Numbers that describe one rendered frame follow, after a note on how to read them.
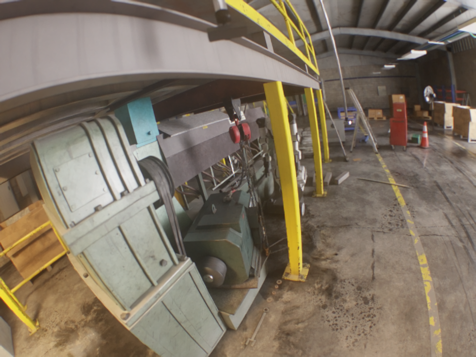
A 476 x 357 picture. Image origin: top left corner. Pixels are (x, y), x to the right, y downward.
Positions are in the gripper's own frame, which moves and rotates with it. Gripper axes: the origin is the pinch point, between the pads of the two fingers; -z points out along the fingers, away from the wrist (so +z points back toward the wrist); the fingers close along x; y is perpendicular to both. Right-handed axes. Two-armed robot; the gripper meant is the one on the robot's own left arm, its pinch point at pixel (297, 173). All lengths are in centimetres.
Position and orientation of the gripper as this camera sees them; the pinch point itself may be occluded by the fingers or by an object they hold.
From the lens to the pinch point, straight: 274.0
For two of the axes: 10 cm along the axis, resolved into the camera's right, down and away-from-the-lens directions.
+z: -1.1, -9.8, -1.7
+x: -4.9, 2.0, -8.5
